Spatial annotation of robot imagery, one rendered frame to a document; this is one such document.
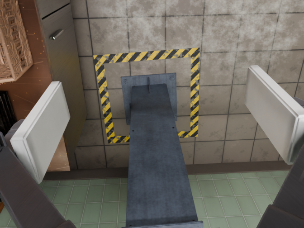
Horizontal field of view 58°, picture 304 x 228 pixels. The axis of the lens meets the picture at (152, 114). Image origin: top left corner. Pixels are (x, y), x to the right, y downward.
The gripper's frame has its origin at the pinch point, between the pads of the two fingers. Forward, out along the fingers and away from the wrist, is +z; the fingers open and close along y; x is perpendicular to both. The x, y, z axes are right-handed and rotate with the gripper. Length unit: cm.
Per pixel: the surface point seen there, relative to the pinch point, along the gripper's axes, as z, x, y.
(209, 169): 124, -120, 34
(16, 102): 73, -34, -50
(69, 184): 115, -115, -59
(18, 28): 69, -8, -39
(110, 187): 112, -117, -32
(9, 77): 59, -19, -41
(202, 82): 132, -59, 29
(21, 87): 73, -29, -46
